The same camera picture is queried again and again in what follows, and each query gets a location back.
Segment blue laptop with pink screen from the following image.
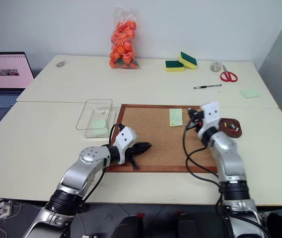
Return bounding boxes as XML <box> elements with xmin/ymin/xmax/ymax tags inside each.
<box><xmin>0</xmin><ymin>51</ymin><xmax>36</xmax><ymax>125</ymax></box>

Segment green sticky note pad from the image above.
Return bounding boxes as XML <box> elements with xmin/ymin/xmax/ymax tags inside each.
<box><xmin>240</xmin><ymin>88</ymin><xmax>261</xmax><ymax>100</ymax></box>

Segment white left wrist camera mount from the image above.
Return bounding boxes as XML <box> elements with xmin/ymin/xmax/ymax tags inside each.
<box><xmin>113</xmin><ymin>126</ymin><xmax>139</xmax><ymax>166</ymax></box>

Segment red handled scissors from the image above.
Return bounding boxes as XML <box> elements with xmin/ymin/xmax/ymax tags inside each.
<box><xmin>219</xmin><ymin>64</ymin><xmax>239</xmax><ymax>83</ymax></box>

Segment bag of orange fruits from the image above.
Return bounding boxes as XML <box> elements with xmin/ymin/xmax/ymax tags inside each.
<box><xmin>109</xmin><ymin>6</ymin><xmax>141</xmax><ymax>70</ymax></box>

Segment white power strip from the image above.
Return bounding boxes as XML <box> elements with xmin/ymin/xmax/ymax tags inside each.
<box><xmin>0</xmin><ymin>200</ymin><xmax>13</xmax><ymax>220</ymax></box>

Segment brown oval tray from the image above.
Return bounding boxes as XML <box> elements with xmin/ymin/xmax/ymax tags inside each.
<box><xmin>217</xmin><ymin>118</ymin><xmax>243</xmax><ymax>138</ymax></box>

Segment wood framed cork board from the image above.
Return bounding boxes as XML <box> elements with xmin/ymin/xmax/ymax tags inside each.
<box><xmin>104</xmin><ymin>104</ymin><xmax>219</xmax><ymax>174</ymax></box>

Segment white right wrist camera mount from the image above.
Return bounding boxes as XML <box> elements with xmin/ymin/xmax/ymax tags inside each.
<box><xmin>200</xmin><ymin>101</ymin><xmax>222</xmax><ymax>130</ymax></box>

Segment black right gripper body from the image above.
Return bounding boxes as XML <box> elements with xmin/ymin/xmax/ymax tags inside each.
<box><xmin>192</xmin><ymin>110</ymin><xmax>205</xmax><ymax>129</ymax></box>

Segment light green sticky note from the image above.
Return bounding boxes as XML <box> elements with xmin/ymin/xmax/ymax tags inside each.
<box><xmin>169</xmin><ymin>108</ymin><xmax>183</xmax><ymax>128</ymax></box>
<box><xmin>91</xmin><ymin>119</ymin><xmax>108</xmax><ymax>130</ymax></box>

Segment yellow green sponge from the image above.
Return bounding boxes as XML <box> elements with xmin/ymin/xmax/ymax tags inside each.
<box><xmin>165</xmin><ymin>59</ymin><xmax>185</xmax><ymax>73</ymax></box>
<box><xmin>178</xmin><ymin>51</ymin><xmax>198</xmax><ymax>70</ymax></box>

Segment black pen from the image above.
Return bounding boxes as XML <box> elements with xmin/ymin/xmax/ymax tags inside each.
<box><xmin>193</xmin><ymin>84</ymin><xmax>223</xmax><ymax>90</ymax></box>

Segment small clear pushpin jar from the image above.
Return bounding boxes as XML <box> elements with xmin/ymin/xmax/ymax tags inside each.
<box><xmin>209</xmin><ymin>60</ymin><xmax>222</xmax><ymax>73</ymax></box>

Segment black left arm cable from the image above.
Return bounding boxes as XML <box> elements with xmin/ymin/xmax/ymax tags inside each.
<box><xmin>81</xmin><ymin>123</ymin><xmax>125</xmax><ymax>206</ymax></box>

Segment dark rounded shape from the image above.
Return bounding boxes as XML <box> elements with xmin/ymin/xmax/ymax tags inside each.
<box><xmin>115</xmin><ymin>212</ymin><xmax>144</xmax><ymax>238</ymax></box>

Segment clear plastic box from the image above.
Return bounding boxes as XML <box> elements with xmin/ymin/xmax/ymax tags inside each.
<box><xmin>75</xmin><ymin>99</ymin><xmax>122</xmax><ymax>138</ymax></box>

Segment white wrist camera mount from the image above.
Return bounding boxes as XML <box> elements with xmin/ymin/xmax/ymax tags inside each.
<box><xmin>200</xmin><ymin>101</ymin><xmax>222</xmax><ymax>130</ymax></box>
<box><xmin>113</xmin><ymin>126</ymin><xmax>139</xmax><ymax>166</ymax></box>

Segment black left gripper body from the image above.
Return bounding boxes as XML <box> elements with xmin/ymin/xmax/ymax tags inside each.
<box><xmin>124</xmin><ymin>146</ymin><xmax>140</xmax><ymax>165</ymax></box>

